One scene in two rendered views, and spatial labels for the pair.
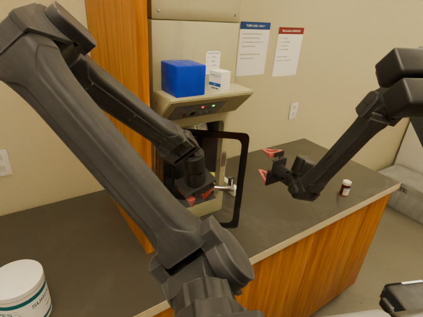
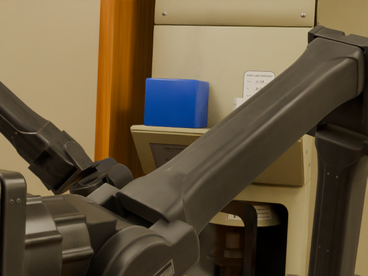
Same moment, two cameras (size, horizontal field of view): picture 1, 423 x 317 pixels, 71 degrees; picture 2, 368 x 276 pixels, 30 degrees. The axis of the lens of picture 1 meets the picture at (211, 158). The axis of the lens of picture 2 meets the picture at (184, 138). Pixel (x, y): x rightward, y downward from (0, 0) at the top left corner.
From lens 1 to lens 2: 0.96 m
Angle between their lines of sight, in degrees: 54
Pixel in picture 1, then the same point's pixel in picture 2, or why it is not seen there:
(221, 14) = (274, 13)
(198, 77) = (182, 97)
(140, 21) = (105, 19)
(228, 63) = not seen: hidden behind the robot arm
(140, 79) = (99, 93)
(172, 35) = (184, 46)
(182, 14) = (201, 17)
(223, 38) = (280, 51)
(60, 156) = not seen: hidden behind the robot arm
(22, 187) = not seen: outside the picture
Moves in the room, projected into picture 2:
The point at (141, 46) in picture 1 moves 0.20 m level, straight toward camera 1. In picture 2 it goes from (104, 50) to (21, 40)
